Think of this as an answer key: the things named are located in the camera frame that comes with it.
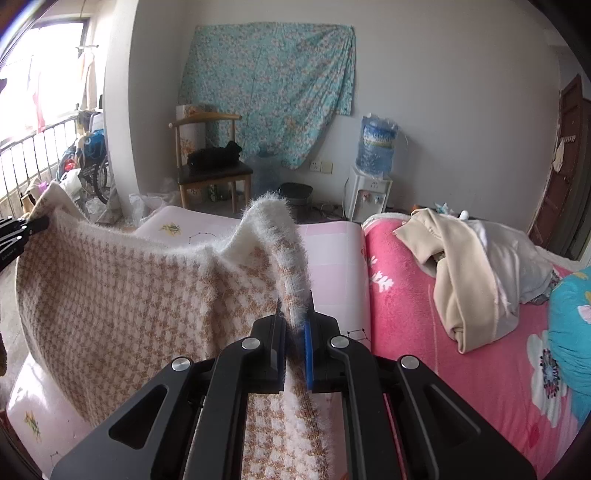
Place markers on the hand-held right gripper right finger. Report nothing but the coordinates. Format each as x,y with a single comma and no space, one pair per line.
309,360

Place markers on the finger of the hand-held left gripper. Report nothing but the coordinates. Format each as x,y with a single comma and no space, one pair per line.
27,225
16,239

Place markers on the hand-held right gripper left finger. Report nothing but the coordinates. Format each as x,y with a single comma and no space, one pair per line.
272,350

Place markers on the beige houndstooth knit cardigan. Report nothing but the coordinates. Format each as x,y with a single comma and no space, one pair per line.
138,286

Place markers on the metal railing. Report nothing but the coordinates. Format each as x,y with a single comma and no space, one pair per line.
27,152

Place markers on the wheelchair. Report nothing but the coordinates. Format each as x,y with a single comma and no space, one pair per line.
97,175

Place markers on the pale printed bed mat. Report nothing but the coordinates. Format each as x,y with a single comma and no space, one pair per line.
332,258

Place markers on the pink floral blanket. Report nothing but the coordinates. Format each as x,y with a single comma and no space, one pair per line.
406,314

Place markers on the clear plastic bag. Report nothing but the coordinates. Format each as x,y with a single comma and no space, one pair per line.
147,203

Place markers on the black basin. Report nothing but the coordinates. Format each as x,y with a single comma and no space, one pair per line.
296,194

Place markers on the beige garment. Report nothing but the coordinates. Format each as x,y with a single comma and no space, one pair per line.
466,300

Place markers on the white water dispenser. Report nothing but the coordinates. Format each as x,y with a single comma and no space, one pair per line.
367,198

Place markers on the empty clear water jug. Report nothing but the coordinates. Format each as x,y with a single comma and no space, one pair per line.
267,173

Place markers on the wooden chair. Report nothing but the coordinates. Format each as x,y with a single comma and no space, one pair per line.
217,173

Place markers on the black bag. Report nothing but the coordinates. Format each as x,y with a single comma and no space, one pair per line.
212,157

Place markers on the teal blanket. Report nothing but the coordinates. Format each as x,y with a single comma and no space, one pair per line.
572,332

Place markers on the brown door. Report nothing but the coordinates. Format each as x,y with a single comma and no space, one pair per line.
561,184

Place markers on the small beige hanging cloth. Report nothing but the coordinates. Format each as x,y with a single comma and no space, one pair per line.
561,154

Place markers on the teal floral wall cloth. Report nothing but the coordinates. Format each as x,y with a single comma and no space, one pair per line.
268,83

